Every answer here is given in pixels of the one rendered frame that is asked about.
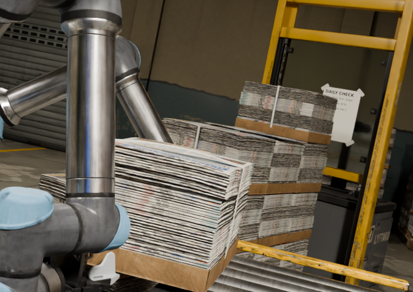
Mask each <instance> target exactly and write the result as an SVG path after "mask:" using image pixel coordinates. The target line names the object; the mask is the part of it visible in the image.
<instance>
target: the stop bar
mask: <svg viewBox="0 0 413 292"><path fill-rule="evenodd" d="M237 249H238V250H242V251H247V252H250V253H255V254H258V255H263V256H267V257H270V258H275V259H279V260H282V261H288V262H292V263H295V264H300V265H303V266H307V267H312V268H315V269H319V270H324V271H327V272H332V273H335V274H340V275H344V276H348V277H352V278H357V279H360V280H364V281H367V282H372V283H377V284H380V285H385V286H389V287H392V288H397V289H400V290H404V291H408V290H409V282H408V281H407V280H402V279H398V278H394V277H389V276H386V275H382V274H377V273H373V272H369V271H366V270H361V269H357V268H353V267H348V266H344V265H341V264H336V263H333V262H328V261H324V260H320V259H316V258H311V257H308V256H303V255H299V254H295V253H291V252H287V251H283V250H278V249H275V248H271V247H265V246H262V245H258V244H255V243H250V242H246V241H242V240H238V245H237Z"/></svg>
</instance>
